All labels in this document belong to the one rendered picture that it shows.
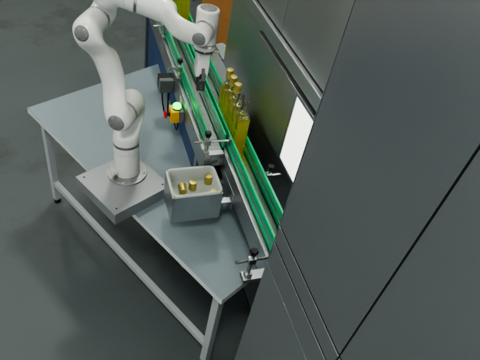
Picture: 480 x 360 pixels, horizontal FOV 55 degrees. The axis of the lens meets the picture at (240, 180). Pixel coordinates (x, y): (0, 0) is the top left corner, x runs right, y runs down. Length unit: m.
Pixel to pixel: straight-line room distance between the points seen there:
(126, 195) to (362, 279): 1.53
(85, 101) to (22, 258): 1.00
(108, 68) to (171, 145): 0.76
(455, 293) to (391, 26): 0.39
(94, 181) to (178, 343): 1.01
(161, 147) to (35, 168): 1.28
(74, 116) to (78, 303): 1.05
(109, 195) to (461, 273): 1.78
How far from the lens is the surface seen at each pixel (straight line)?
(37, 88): 4.38
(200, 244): 2.13
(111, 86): 2.01
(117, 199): 2.21
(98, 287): 2.90
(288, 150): 1.92
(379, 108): 0.77
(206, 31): 1.71
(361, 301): 0.89
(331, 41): 1.65
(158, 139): 2.63
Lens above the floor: 2.43
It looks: 43 degrees down
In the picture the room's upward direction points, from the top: 12 degrees clockwise
